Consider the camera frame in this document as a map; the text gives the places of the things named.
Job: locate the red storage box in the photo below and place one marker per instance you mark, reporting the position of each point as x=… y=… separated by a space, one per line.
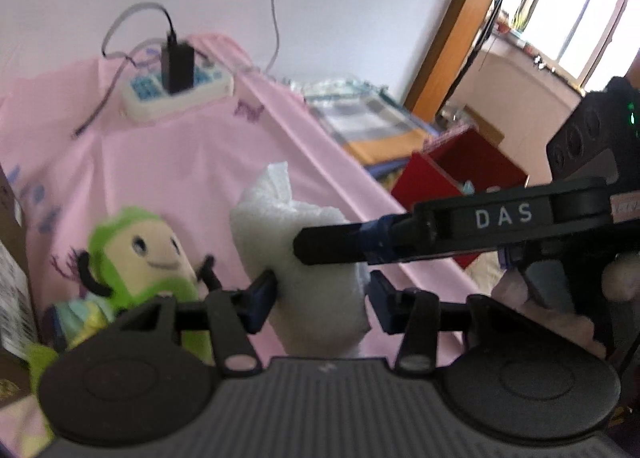
x=446 y=164

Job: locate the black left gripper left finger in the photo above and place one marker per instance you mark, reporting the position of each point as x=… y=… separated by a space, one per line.
x=225 y=318

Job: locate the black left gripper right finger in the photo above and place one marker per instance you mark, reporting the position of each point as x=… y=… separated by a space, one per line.
x=420 y=317

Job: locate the green smiling plush toy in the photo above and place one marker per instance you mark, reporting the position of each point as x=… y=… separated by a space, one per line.
x=131 y=257

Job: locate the pink printed tablecloth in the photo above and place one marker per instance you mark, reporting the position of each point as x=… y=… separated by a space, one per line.
x=73 y=159

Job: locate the plaid folded cloth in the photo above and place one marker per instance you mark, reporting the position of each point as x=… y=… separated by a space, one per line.
x=364 y=120

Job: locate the person's right hand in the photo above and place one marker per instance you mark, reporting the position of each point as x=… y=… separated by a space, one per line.
x=620 y=284

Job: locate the wooden door frame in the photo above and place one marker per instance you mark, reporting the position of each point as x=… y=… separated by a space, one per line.
x=445 y=56

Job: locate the black power adapter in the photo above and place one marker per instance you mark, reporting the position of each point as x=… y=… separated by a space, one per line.
x=177 y=64

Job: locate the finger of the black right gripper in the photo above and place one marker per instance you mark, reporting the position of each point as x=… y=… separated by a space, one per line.
x=385 y=240

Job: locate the white power strip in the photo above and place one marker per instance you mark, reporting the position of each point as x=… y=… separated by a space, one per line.
x=145 y=99

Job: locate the brown cardboard shoe box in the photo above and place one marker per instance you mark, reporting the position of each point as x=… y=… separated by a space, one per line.
x=18 y=324

